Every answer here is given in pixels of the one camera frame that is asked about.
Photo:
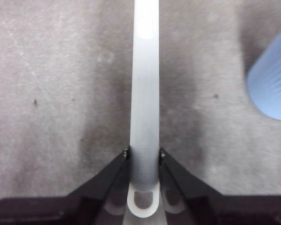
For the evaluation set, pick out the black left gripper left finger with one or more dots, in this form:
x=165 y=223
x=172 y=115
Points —
x=49 y=211

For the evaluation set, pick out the blue ribbed plastic cup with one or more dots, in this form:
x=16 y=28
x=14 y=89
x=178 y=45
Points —
x=271 y=89

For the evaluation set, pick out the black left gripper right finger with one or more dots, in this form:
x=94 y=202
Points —
x=224 y=211

